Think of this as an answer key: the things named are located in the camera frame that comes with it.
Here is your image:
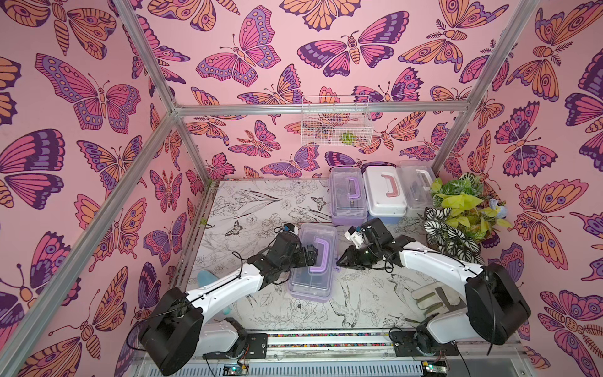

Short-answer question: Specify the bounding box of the potted green plant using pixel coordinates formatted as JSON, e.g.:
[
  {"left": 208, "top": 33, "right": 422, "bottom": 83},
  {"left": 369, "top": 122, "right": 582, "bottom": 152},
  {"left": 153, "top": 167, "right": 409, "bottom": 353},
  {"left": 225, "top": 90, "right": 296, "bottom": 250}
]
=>
[{"left": 422, "top": 173, "right": 511, "bottom": 264}]

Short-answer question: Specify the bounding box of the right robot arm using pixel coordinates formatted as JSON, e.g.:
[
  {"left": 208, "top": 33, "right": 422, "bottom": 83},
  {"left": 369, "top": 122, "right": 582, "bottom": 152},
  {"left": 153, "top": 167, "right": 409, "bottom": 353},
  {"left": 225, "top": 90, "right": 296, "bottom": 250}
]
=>
[{"left": 337, "top": 218, "right": 532, "bottom": 356}]

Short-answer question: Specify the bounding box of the white toolbox clear lid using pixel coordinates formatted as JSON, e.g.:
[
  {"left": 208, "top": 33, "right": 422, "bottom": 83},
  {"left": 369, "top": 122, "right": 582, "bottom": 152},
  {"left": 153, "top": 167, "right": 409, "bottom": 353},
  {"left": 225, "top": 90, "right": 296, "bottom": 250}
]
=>
[{"left": 397, "top": 161, "right": 436, "bottom": 216}]

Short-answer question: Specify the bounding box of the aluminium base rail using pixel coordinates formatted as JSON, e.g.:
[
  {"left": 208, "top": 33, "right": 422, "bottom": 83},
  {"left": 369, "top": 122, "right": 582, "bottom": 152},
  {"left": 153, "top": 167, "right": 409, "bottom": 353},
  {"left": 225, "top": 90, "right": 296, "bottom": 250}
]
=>
[{"left": 176, "top": 328, "right": 538, "bottom": 376}]

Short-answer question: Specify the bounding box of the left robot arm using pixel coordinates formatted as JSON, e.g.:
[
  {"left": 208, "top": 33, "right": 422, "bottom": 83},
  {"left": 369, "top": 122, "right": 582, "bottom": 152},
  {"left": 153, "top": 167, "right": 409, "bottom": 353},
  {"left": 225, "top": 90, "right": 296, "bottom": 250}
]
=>
[{"left": 138, "top": 224, "right": 319, "bottom": 376}]

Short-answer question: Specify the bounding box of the work glove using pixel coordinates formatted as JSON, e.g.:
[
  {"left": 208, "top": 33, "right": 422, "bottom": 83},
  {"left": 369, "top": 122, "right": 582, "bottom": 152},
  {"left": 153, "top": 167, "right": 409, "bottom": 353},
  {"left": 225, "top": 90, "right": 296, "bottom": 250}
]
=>
[{"left": 411, "top": 283, "right": 466, "bottom": 317}]

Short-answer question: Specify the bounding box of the white wire basket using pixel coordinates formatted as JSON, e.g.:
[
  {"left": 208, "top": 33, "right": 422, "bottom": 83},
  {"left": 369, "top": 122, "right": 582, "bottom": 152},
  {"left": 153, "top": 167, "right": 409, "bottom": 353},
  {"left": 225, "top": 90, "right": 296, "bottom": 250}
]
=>
[{"left": 299, "top": 96, "right": 374, "bottom": 148}]

